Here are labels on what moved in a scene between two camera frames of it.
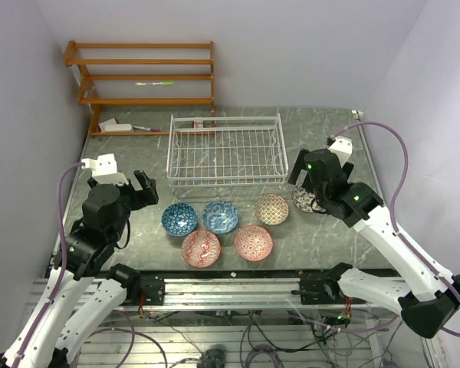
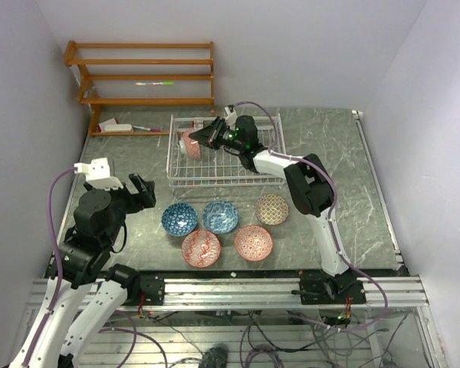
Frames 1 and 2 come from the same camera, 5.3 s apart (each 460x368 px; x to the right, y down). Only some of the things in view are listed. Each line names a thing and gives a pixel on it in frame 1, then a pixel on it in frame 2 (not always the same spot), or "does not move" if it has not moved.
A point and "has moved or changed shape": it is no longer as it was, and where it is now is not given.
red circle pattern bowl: (253, 243) does not move
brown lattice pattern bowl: (272, 209) does not move
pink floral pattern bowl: (307, 201) has moved or changed shape
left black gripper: (139, 197) does not move
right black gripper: (299, 166) -> (209, 136)
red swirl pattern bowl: (201, 248) does not move
